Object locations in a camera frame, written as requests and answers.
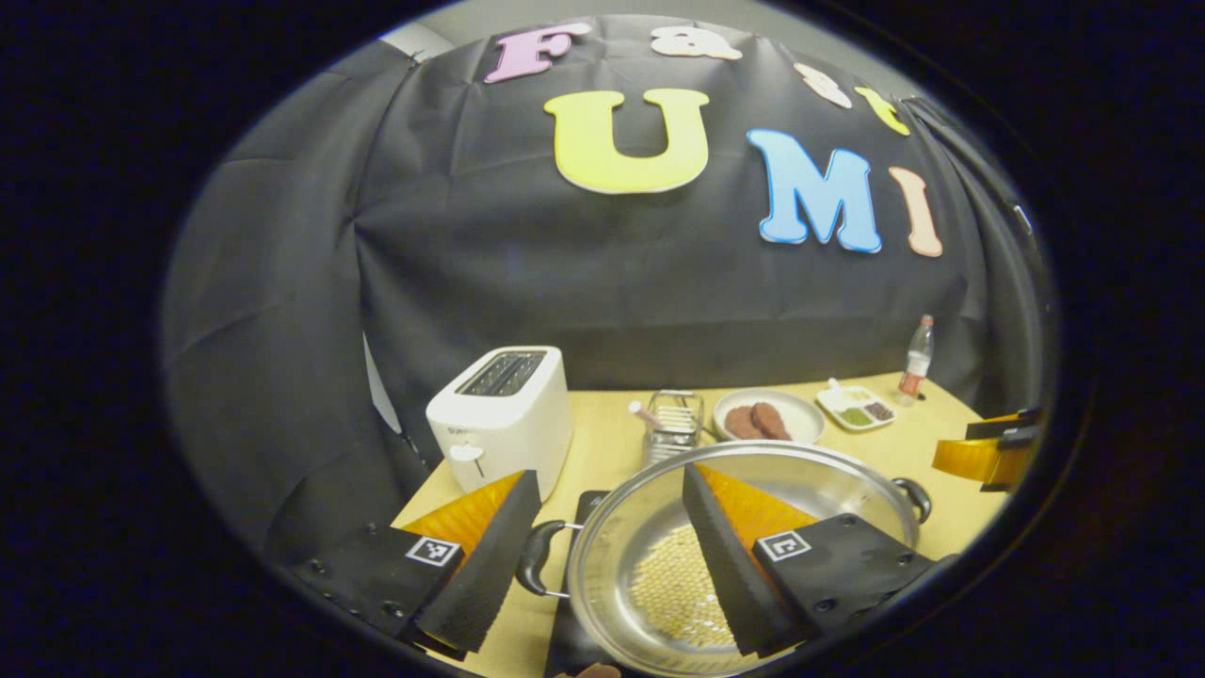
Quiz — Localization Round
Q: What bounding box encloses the white toaster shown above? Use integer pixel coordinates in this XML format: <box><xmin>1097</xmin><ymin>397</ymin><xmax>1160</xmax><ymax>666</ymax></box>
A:
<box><xmin>426</xmin><ymin>346</ymin><xmax>573</xmax><ymax>502</ymax></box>

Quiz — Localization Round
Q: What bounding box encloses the pile of soybeans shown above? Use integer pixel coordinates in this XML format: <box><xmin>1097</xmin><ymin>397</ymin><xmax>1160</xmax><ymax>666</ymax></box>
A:
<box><xmin>626</xmin><ymin>525</ymin><xmax>740</xmax><ymax>649</ymax></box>

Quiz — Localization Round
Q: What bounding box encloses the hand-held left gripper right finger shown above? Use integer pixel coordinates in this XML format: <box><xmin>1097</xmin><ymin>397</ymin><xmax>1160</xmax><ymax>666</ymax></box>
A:
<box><xmin>681</xmin><ymin>461</ymin><xmax>938</xmax><ymax>660</ymax></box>

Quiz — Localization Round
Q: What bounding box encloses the black backdrop cloth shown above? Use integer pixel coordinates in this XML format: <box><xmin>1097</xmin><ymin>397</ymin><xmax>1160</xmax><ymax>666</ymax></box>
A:
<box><xmin>160</xmin><ymin>14</ymin><xmax>1051</xmax><ymax>566</ymax></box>

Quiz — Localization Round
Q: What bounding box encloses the black induction cooktop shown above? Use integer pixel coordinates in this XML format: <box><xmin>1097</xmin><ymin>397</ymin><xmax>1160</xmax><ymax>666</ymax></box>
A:
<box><xmin>544</xmin><ymin>490</ymin><xmax>613</xmax><ymax>678</ymax></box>

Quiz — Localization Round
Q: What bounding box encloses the white round plate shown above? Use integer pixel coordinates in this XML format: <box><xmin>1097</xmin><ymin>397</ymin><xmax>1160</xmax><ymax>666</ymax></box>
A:
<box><xmin>713</xmin><ymin>389</ymin><xmax>827</xmax><ymax>445</ymax></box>

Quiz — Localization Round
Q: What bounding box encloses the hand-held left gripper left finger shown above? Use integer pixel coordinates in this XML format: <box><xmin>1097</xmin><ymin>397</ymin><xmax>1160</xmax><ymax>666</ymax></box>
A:
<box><xmin>287</xmin><ymin>469</ymin><xmax>544</xmax><ymax>660</ymax></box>

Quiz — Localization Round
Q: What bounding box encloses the white divided dish of beans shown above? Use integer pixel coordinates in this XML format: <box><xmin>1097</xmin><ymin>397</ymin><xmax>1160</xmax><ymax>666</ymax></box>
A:
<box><xmin>815</xmin><ymin>379</ymin><xmax>897</xmax><ymax>432</ymax></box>

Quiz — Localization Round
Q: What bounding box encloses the metal wire basket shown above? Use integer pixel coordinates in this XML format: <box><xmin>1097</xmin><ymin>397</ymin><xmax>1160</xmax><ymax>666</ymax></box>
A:
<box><xmin>643</xmin><ymin>390</ymin><xmax>705</xmax><ymax>467</ymax></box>

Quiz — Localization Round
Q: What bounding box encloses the steel pot with black handles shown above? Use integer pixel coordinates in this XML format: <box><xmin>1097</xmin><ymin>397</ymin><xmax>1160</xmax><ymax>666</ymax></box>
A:
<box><xmin>516</xmin><ymin>440</ymin><xmax>933</xmax><ymax>678</ymax></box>

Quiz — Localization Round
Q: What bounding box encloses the clear bottle with red label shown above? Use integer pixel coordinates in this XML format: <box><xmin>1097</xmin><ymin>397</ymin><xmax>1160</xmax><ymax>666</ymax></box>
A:
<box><xmin>896</xmin><ymin>315</ymin><xmax>936</xmax><ymax>406</ymax></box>

